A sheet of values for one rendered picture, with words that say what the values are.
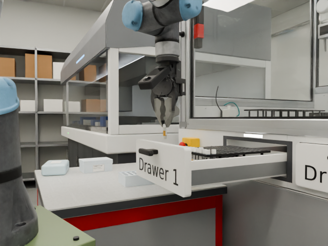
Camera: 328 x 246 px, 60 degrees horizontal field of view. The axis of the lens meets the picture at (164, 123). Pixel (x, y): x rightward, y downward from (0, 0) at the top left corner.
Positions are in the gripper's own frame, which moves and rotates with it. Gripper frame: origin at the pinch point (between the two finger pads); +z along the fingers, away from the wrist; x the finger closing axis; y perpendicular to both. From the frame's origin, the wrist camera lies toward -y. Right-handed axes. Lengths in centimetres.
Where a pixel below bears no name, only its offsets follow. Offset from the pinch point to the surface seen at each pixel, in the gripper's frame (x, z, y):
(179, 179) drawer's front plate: -16.6, 12.0, -16.8
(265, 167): -28.7, 11.5, 6.0
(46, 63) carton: 329, -79, 163
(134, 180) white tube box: 13.9, 19.7, 1.9
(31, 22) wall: 378, -149, 170
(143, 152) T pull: -4.1, 7.0, -14.4
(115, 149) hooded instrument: 59, 15, 37
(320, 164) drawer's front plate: -41.4, 9.6, 6.6
